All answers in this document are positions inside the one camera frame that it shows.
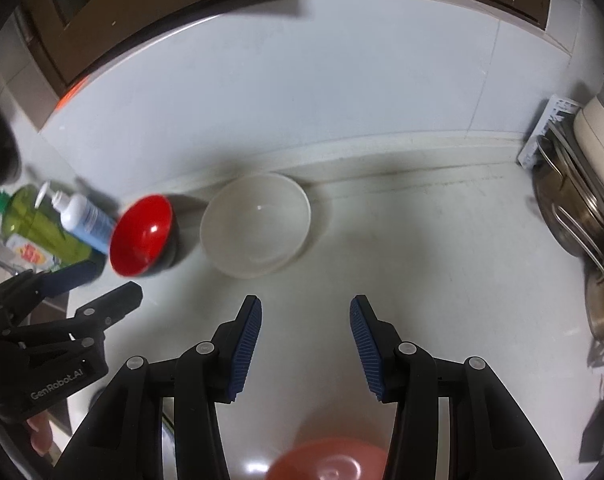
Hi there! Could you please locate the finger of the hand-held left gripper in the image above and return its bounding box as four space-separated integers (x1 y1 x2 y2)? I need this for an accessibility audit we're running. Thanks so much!
12 281 144 348
0 259 105 333

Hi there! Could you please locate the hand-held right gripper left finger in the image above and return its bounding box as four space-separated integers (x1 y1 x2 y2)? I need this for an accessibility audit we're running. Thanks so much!
69 295 263 480

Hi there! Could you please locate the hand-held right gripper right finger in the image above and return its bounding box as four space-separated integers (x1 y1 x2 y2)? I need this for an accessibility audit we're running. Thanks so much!
349 295 557 480

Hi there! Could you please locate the red and black bowl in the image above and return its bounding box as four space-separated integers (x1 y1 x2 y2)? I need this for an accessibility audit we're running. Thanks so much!
109 194 180 279

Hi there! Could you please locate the white bowl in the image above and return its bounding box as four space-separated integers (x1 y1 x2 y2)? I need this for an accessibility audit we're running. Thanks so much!
200 172 313 280

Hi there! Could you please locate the person's left hand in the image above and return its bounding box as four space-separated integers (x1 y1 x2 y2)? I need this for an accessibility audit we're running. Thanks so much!
24 412 55 458

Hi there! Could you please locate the green dish soap bottle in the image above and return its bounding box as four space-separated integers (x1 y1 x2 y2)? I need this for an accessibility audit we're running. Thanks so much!
0 183 95 267

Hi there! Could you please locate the white and blue pump bottle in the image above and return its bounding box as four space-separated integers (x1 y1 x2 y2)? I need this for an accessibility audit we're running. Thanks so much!
36 181 117 256

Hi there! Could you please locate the orange plastic bowl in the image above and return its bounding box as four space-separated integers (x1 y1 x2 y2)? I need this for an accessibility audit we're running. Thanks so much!
266 437 390 480

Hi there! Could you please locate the white kitchen rack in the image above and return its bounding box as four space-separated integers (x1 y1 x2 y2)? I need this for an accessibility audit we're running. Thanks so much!
518 94 582 168

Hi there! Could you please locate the white ceramic cup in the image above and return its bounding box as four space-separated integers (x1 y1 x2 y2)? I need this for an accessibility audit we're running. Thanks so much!
573 95 604 186

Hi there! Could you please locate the steel pot with handle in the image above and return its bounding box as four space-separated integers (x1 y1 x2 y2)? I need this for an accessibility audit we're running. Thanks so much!
532 125 604 261
584 260 604 343

